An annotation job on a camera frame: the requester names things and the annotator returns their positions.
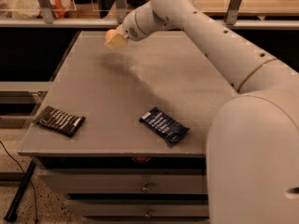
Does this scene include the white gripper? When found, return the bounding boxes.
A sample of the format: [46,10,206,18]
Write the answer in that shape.
[105,14,147,49]

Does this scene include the orange fruit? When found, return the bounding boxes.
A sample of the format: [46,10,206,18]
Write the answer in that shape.
[106,29,116,40]

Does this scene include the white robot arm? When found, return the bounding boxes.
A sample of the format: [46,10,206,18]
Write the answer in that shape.
[106,0,299,224]

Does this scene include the blue rxbar wrapper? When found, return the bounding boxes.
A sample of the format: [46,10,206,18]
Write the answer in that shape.
[139,106,189,145]

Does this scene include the black rxbar chocolate wrapper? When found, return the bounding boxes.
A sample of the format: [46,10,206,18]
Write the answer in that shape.
[34,105,85,137]

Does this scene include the grey drawer cabinet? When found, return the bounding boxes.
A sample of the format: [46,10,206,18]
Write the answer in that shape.
[21,32,234,224]

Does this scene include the orange white plastic bag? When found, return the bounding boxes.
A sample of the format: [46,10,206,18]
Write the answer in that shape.
[10,0,74,19]

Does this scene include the upper drawer knob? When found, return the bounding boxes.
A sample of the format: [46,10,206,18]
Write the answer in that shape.
[141,182,150,193]

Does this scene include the drawer knob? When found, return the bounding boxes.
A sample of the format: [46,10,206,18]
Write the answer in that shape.
[144,210,151,218]
[141,182,150,193]

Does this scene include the lower drawer knob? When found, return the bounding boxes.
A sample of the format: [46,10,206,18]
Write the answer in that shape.
[144,210,151,218]

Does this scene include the metal shelf frame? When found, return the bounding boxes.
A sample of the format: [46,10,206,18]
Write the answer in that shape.
[0,0,299,28]

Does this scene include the black floor cable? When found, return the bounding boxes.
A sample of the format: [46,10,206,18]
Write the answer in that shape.
[0,139,39,224]

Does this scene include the black left floor rail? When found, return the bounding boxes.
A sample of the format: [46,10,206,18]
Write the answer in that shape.
[0,161,36,223]

